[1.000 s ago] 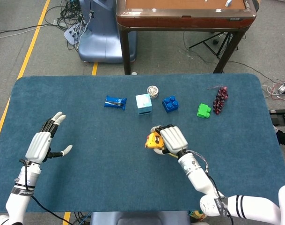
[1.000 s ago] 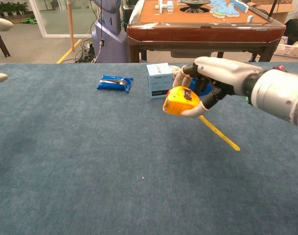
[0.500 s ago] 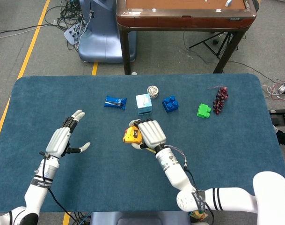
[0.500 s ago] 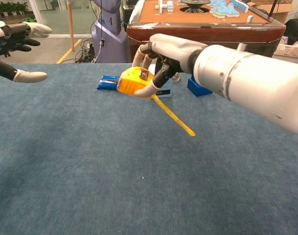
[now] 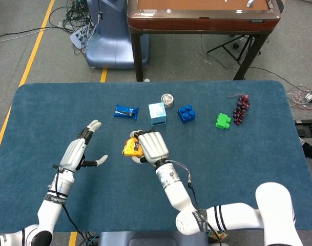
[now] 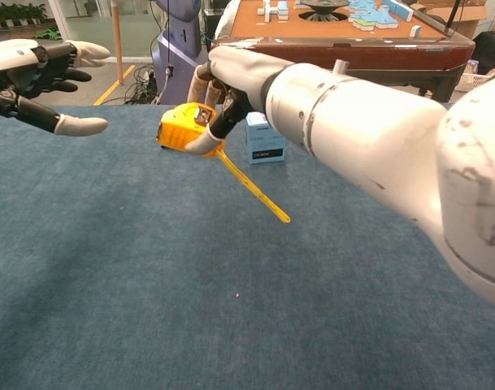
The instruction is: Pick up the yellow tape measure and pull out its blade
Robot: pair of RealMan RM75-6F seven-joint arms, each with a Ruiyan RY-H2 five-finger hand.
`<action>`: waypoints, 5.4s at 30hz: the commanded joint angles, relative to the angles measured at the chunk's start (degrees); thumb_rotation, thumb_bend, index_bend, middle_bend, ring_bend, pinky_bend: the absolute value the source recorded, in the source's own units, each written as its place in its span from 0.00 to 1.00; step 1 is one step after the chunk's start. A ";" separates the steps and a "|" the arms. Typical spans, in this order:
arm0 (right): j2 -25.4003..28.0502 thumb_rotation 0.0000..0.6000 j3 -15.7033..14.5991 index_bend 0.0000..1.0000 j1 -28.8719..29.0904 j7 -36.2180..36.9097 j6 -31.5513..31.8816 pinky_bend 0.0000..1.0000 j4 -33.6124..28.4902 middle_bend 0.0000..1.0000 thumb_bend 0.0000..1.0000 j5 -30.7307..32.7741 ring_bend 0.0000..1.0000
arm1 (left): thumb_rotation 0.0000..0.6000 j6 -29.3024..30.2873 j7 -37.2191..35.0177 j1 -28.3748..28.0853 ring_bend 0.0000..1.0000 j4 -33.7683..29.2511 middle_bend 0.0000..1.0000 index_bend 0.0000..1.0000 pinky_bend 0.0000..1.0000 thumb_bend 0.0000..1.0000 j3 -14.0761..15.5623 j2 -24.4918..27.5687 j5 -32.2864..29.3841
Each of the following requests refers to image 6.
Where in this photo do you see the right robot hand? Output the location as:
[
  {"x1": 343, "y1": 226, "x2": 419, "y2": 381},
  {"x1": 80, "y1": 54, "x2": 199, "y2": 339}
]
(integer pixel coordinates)
[{"x1": 185, "y1": 45, "x2": 295, "y2": 158}]

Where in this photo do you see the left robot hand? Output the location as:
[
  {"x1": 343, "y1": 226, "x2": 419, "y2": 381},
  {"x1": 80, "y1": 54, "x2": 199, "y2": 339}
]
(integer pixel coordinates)
[{"x1": 0, "y1": 38, "x2": 112, "y2": 137}]

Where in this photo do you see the yellow tape measure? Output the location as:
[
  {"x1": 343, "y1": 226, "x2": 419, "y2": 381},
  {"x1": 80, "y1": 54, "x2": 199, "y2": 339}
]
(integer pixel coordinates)
[{"x1": 155, "y1": 102, "x2": 292, "y2": 224}]

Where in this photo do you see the green object on floor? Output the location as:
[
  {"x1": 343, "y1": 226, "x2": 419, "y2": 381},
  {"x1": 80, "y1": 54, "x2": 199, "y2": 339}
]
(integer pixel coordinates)
[{"x1": 33, "y1": 26, "x2": 63, "y2": 41}]

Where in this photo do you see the row of potted plants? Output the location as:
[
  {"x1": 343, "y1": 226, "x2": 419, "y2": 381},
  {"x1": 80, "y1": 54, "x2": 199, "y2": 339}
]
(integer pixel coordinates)
[{"x1": 0, "y1": 2, "x2": 48, "y2": 29}]

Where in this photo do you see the white framed glass partition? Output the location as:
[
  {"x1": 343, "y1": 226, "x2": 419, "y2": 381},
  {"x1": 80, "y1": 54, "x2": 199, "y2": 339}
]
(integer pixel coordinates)
[{"x1": 47, "y1": 0, "x2": 157, "y2": 64}]

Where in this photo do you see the cluster of standing mahjong tiles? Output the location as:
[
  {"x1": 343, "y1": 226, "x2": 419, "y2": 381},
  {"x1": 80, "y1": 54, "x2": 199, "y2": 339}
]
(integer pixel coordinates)
[{"x1": 257, "y1": 0, "x2": 291, "y2": 22}]

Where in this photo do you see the light blue cardboard box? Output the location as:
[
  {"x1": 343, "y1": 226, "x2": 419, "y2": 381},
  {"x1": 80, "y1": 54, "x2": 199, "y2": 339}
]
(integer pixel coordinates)
[{"x1": 245, "y1": 111, "x2": 287, "y2": 166}]

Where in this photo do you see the wooden pole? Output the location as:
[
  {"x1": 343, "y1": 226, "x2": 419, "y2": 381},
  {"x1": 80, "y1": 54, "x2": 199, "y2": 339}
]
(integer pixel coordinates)
[{"x1": 111, "y1": 0, "x2": 125, "y2": 86}]

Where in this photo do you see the black mahjong table dome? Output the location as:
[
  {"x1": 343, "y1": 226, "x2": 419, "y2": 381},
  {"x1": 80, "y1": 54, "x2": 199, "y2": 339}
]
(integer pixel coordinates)
[{"x1": 298, "y1": 0, "x2": 351, "y2": 22}]

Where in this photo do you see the brown wooden mahjong table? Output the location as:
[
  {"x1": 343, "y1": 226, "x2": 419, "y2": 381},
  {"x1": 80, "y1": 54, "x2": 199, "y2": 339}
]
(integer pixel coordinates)
[{"x1": 209, "y1": 0, "x2": 476, "y2": 103}]

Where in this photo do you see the blue table cloth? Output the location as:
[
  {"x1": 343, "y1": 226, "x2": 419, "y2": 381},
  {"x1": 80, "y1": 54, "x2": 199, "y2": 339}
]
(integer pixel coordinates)
[{"x1": 0, "y1": 103, "x2": 495, "y2": 390}]

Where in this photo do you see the thin black rod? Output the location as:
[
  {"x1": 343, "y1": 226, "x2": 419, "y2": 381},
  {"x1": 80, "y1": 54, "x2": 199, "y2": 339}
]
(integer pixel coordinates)
[{"x1": 445, "y1": 0, "x2": 462, "y2": 37}]

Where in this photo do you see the white plastic basket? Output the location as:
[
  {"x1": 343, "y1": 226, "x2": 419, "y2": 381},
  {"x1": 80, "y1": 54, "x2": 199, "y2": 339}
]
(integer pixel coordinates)
[{"x1": 456, "y1": 60, "x2": 495, "y2": 98}]

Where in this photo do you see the brown cardboard box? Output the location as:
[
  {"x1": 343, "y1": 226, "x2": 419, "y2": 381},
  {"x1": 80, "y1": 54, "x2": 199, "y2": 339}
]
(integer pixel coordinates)
[{"x1": 409, "y1": 0, "x2": 495, "y2": 40}]

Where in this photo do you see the black bag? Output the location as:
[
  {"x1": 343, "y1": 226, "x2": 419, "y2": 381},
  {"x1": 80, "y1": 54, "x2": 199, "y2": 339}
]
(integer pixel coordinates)
[{"x1": 472, "y1": 31, "x2": 495, "y2": 76}]

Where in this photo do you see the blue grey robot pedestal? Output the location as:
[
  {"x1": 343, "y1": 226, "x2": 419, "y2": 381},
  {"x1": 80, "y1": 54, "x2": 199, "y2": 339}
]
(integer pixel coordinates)
[{"x1": 150, "y1": 0, "x2": 213, "y2": 106}]

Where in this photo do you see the white hanging cable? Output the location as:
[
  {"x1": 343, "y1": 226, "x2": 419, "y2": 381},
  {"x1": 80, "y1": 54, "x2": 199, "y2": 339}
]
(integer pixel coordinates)
[{"x1": 155, "y1": 64, "x2": 176, "y2": 105}]

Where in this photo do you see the tangle of floor cables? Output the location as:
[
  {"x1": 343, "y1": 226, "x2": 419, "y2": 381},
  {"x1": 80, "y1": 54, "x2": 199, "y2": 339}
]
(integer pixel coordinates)
[{"x1": 94, "y1": 64, "x2": 167, "y2": 106}]

